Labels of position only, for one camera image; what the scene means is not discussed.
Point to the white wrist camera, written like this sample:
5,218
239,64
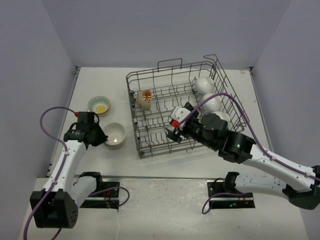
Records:
177,115
79,114

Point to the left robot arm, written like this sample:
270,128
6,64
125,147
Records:
56,206

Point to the white bowl front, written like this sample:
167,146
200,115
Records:
223,116

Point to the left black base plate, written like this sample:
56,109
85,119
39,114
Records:
105,200

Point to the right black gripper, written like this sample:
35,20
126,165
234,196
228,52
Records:
176,137

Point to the white bowl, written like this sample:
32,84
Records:
204,85
213,105
223,116

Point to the beige bowl orange flower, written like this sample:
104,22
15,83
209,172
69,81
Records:
144,99

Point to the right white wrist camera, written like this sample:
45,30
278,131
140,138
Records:
177,115

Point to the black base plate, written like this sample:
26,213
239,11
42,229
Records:
227,201
105,200

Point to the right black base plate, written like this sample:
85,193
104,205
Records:
227,201

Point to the yellow checked bowl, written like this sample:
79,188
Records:
100,105

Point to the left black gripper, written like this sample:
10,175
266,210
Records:
102,138

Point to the beige bowl small flowers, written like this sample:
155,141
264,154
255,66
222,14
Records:
116,133

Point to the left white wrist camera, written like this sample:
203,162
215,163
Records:
79,114

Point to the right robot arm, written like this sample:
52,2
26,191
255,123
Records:
298,184

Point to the beige bowl colourful leaves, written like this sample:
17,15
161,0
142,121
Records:
114,146

